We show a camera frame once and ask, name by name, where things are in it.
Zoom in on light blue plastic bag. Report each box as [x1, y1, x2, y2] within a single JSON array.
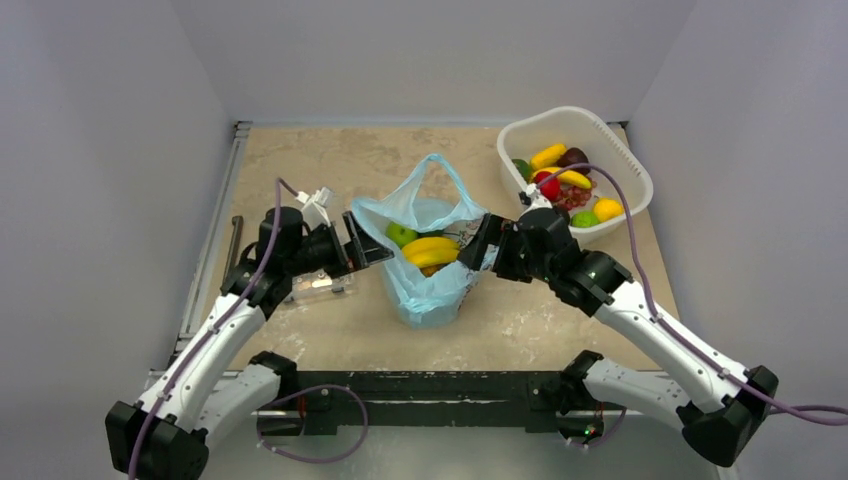
[[351, 154, 487, 328]]

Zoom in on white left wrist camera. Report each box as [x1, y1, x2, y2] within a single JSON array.
[[296, 187, 334, 230]]

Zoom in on brown fake kiwi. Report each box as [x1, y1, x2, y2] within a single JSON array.
[[420, 264, 445, 277]]

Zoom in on yellow fake banana bunch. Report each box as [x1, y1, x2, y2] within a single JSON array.
[[401, 237, 460, 269]]

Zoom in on black hex key tool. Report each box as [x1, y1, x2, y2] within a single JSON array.
[[224, 215, 244, 278]]

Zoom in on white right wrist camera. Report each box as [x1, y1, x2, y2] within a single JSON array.
[[519, 184, 553, 213]]

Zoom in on yellow fake banana in basket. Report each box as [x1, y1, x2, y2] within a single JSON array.
[[531, 167, 593, 190]]

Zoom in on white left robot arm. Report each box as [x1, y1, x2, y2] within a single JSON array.
[[105, 207, 394, 479]]

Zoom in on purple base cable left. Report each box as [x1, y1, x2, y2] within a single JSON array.
[[256, 385, 369, 466]]

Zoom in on black base frame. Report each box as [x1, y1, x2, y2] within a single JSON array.
[[254, 351, 627, 439]]

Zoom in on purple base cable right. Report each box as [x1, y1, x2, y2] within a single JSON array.
[[566, 407, 631, 452]]

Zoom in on green fake apple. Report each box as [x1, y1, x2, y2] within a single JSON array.
[[385, 222, 419, 248]]

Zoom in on light green fake lime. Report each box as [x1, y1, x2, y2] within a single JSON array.
[[571, 211, 601, 228]]

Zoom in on fake red grapes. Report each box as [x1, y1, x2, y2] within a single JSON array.
[[555, 180, 597, 211]]

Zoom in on dark green fake avocado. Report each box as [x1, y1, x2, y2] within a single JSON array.
[[512, 158, 534, 183]]

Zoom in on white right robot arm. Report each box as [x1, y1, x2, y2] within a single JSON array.
[[458, 208, 778, 467]]

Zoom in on yellow fake corn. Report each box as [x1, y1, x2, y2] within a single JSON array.
[[529, 143, 567, 171]]

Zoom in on yellow fake lemon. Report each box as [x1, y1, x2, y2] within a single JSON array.
[[592, 197, 625, 223]]

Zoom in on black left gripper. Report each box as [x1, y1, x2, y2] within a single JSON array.
[[285, 211, 392, 279]]

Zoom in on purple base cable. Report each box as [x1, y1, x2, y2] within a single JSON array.
[[256, 385, 369, 466], [566, 407, 631, 452]]

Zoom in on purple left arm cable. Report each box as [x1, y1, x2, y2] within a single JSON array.
[[125, 177, 303, 480]]

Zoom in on red fake apple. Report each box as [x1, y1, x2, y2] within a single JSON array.
[[532, 171, 561, 203]]

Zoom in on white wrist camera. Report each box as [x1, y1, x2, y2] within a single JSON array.
[[519, 184, 553, 213], [296, 187, 334, 230]]

